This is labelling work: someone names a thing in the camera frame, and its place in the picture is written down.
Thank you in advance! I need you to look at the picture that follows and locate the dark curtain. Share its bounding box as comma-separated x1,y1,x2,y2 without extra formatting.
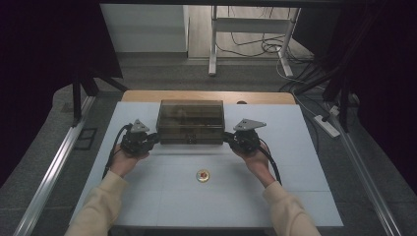
0,0,124,188
294,0,417,195

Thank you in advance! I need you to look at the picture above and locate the right hand-held gripper black cable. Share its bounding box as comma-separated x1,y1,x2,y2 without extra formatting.
257,137,283,186

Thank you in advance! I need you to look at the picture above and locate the round yellow cartoon badge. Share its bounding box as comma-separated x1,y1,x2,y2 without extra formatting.
196,168,211,184

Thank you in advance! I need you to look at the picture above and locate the person's right hand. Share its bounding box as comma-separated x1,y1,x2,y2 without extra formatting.
233,142,276,189

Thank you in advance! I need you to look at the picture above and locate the wooden table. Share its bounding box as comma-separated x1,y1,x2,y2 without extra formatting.
121,89,297,106

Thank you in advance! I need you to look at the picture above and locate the aluminium rail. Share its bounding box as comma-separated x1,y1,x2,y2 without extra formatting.
328,101,394,236
13,94,96,236

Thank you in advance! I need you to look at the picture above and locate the white metal desk frame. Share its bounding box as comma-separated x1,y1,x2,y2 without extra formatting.
208,5,302,78

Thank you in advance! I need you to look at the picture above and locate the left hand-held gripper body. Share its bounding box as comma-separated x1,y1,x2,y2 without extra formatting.
120,118,155,156

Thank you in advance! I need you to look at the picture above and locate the dark transparent plastic storage box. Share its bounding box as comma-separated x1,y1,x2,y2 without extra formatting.
155,99,226,146

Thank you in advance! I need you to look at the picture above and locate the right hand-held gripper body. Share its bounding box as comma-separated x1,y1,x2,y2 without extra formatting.
233,118,268,154

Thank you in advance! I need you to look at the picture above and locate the tangle of black floor cables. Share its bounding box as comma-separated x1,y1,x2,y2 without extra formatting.
215,6,318,65

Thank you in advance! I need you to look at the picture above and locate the black floor plate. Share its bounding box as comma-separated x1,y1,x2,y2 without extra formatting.
74,127,98,151

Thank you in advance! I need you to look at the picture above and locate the person's left hand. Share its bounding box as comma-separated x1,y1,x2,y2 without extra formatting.
109,144,150,179

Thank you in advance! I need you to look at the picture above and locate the left hand-held gripper black cable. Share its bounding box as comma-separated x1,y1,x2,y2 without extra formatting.
101,123,134,180

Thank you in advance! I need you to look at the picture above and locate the hand-held gripper black cable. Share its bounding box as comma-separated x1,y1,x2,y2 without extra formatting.
257,137,283,186
101,123,134,180

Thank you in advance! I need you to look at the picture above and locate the white power strip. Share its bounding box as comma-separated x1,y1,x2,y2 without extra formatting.
314,114,341,138

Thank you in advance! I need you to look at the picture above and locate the white cabinet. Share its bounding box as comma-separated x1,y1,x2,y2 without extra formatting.
99,3,190,53

